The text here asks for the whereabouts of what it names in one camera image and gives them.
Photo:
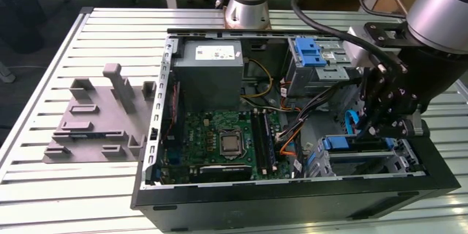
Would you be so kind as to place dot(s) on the hard disk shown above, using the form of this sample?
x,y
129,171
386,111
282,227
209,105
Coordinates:
x,y
338,143

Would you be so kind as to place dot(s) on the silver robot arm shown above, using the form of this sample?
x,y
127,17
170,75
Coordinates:
x,y
245,12

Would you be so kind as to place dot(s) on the metal disk bay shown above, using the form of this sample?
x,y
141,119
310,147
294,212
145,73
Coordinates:
x,y
362,155

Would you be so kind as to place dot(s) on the metal optical drive cage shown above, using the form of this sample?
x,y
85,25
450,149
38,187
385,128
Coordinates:
x,y
329,73

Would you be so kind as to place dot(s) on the blue plastic drive latch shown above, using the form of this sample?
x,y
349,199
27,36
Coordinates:
x,y
309,53

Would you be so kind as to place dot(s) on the black RAM slot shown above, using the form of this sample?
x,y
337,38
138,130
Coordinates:
x,y
259,141

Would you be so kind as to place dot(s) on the CPU socket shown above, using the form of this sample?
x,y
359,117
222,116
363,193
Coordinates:
x,y
233,130

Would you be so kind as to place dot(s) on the silver CPU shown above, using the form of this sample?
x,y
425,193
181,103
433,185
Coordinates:
x,y
231,144

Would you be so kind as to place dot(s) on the grey power supply unit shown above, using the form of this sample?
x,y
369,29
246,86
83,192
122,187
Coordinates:
x,y
209,86

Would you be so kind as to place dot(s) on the green motherboard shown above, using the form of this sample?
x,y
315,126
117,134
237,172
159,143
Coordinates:
x,y
205,124

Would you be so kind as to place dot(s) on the black graphics card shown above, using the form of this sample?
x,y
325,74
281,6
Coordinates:
x,y
223,171

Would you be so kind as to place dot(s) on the black PC case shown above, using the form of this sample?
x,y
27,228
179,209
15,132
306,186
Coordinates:
x,y
257,209

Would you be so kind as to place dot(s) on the grey parts rack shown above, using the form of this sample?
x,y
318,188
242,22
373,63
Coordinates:
x,y
99,119

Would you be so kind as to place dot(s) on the RAM stick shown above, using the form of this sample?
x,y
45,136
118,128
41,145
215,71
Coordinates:
x,y
87,136

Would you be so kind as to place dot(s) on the black office chair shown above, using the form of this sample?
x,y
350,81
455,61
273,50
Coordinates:
x,y
22,20

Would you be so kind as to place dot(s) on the grey furniture foot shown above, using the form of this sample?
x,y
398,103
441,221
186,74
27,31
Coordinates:
x,y
7,75

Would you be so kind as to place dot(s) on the small grey wrist camera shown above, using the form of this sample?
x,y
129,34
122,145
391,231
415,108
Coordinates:
x,y
422,129

